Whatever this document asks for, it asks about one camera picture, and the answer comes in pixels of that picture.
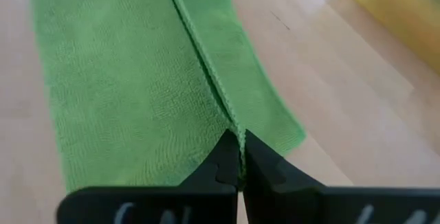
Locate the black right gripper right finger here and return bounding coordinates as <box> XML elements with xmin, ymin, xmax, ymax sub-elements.
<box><xmin>242</xmin><ymin>131</ymin><xmax>440</xmax><ymax>224</ymax></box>

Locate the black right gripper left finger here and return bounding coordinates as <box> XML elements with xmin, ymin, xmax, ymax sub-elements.
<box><xmin>56</xmin><ymin>130</ymin><xmax>240</xmax><ymax>224</ymax></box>

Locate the green microfiber towel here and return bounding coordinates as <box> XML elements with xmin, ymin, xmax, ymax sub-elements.
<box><xmin>29</xmin><ymin>0</ymin><xmax>307</xmax><ymax>192</ymax></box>

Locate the yellow translucent plastic bin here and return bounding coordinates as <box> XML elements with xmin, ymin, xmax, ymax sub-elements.
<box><xmin>343</xmin><ymin>0</ymin><xmax>440</xmax><ymax>76</ymax></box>

